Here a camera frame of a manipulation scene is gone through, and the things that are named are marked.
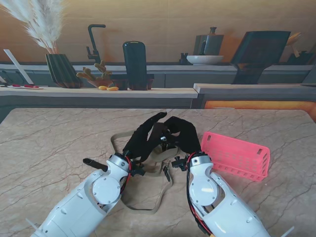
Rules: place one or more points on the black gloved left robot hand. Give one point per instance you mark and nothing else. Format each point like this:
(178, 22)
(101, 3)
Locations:
(142, 142)

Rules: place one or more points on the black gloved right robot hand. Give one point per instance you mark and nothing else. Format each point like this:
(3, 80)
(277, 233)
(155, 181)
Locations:
(185, 135)

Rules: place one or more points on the beige woven belt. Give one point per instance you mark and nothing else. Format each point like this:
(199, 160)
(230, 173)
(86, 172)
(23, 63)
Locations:
(148, 175)

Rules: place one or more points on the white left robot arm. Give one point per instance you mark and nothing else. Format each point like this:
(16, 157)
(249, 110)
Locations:
(86, 202)

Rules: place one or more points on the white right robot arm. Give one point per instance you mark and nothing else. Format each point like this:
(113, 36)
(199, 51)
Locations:
(217, 197)

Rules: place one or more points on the pink plastic mesh basket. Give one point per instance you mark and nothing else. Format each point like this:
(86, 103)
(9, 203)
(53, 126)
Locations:
(234, 155)

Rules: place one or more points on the orange fruits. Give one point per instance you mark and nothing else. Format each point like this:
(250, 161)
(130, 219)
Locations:
(111, 88)

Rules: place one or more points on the small black stand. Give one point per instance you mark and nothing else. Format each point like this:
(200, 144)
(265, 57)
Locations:
(184, 59)

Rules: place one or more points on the grey stone counter top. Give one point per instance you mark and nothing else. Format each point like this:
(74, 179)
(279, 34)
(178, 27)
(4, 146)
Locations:
(247, 88)

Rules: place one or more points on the tall dark cylindrical canister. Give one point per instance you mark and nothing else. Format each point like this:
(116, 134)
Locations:
(135, 64)

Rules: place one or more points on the white ceramic bowl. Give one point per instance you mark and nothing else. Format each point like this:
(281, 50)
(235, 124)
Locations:
(205, 59)

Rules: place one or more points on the light wood counter top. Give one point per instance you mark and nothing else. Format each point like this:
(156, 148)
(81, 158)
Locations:
(74, 92)

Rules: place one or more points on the grey pot with lid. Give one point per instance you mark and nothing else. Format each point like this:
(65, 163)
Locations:
(208, 43)

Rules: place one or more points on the dark ribbed vase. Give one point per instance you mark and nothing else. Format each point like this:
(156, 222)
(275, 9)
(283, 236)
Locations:
(63, 71)

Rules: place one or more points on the black kitchen faucet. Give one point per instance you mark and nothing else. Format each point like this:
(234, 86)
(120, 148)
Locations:
(93, 44)

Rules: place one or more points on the dark range hood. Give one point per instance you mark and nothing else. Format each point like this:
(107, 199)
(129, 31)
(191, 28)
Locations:
(259, 51)

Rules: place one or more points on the plate with red food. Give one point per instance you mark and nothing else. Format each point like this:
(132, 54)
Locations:
(27, 86)

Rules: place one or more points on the dark utensil holder with spoons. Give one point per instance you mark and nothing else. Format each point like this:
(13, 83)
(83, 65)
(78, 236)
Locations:
(300, 58)

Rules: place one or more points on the white leaning board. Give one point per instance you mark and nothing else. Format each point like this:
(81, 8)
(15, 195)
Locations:
(17, 65)

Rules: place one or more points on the white pampas grass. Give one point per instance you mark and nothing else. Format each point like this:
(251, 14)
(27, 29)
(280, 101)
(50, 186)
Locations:
(42, 24)

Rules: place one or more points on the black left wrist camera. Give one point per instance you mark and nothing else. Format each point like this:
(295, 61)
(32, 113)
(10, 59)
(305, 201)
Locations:
(137, 170)

